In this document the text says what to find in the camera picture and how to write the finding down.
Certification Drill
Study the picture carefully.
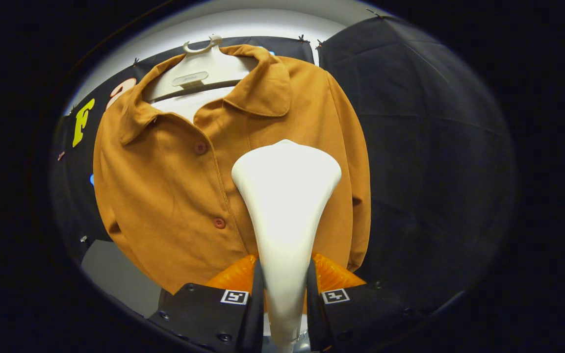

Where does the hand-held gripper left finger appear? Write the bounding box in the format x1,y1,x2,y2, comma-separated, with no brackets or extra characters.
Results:
148,252,266,353

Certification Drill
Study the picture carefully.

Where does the white garment steamer head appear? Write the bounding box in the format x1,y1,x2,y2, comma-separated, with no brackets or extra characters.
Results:
231,140,342,352

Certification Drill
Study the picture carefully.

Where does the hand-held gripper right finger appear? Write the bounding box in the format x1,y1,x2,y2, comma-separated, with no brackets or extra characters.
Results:
306,252,426,353

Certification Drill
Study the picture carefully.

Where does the grey cabinet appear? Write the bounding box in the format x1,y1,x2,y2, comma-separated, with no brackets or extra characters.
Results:
81,239,163,318

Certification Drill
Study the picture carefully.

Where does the brown button shirt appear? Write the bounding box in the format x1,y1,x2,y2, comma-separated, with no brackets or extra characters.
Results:
93,44,372,295

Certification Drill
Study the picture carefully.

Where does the white clothes hanger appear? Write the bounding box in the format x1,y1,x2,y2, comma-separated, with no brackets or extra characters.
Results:
143,34,259,103

